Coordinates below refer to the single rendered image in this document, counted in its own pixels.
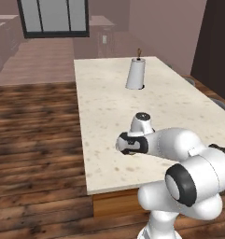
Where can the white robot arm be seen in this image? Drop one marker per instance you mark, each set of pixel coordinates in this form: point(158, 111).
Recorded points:
point(191, 174)

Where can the pale counter cabinet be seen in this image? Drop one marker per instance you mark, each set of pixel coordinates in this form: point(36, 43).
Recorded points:
point(95, 37)

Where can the white paper towel roll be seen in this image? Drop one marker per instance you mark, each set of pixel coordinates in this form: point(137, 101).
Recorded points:
point(135, 74)

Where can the wooden island cabinet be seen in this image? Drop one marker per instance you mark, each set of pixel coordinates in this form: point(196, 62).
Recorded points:
point(117, 203)

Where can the grey stool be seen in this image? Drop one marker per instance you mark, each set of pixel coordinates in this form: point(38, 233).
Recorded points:
point(190, 81)
point(219, 104)

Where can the dark framed window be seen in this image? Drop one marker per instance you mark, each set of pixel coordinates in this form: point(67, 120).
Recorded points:
point(53, 15)

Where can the dark brown tall cabinet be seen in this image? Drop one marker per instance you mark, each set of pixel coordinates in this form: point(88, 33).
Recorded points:
point(215, 46)

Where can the pale cupboard run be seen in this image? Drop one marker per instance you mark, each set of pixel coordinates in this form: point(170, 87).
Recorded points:
point(3, 40)

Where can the white wall outlet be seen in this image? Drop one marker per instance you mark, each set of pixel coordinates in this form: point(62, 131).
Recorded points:
point(104, 39)

